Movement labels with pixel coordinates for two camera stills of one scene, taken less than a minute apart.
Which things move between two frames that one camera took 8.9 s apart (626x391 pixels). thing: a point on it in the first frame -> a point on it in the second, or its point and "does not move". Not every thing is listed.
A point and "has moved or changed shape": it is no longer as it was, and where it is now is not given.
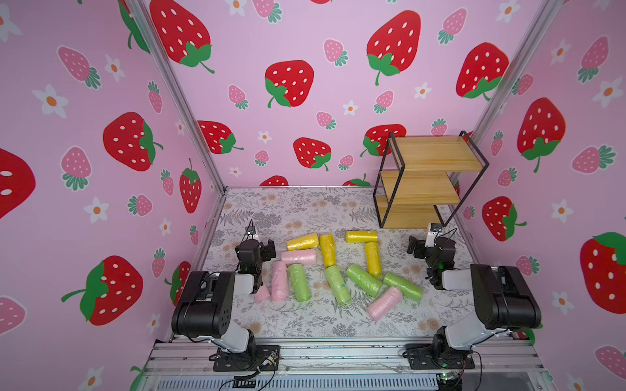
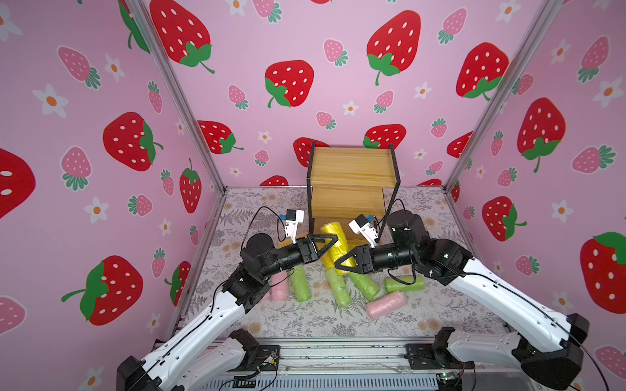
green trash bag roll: [363, 280] does not move
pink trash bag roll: [384, 304] does not move
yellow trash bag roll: [328, 250] has moved or changed shape
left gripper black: [263, 250] -> [304, 249]
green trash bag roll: [299, 282] does not move
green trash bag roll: [338, 285] does not move
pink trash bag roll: [279, 282] does not move
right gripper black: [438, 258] -> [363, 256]
